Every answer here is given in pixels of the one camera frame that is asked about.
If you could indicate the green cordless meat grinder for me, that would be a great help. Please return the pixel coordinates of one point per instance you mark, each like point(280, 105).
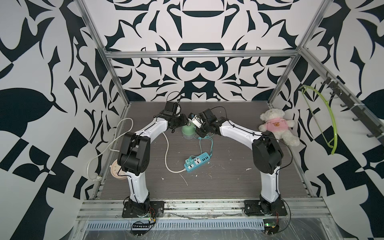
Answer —
point(189, 131)

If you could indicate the pink round clock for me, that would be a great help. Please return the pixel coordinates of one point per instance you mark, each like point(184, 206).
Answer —
point(116, 171)

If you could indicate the white teddy bear pink shirt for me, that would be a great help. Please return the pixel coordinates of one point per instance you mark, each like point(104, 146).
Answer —
point(275, 122)

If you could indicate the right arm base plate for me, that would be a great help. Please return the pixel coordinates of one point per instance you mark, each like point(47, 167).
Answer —
point(262, 207)

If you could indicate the teal power strip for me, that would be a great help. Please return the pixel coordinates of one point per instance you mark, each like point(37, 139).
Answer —
point(199, 161)

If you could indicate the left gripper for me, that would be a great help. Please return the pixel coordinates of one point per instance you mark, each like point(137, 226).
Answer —
point(184, 118)

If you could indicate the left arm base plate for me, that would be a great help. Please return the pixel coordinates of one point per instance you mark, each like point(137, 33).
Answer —
point(147, 209)

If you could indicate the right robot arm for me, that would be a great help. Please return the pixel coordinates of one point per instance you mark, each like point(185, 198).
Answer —
point(267, 153)

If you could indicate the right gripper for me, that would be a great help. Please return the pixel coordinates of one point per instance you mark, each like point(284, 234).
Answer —
point(199, 132)

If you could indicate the teal usb power adapter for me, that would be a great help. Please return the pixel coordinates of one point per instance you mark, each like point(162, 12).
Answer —
point(189, 161)

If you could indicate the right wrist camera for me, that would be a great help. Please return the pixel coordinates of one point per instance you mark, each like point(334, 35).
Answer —
point(195, 119)

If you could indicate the black wall hook rack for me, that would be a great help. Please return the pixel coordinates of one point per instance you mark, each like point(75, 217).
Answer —
point(352, 103)

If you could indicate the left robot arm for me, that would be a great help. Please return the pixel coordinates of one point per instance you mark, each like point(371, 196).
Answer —
point(134, 154)

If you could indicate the green toy bow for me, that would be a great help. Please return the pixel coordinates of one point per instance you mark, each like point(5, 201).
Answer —
point(322, 114)

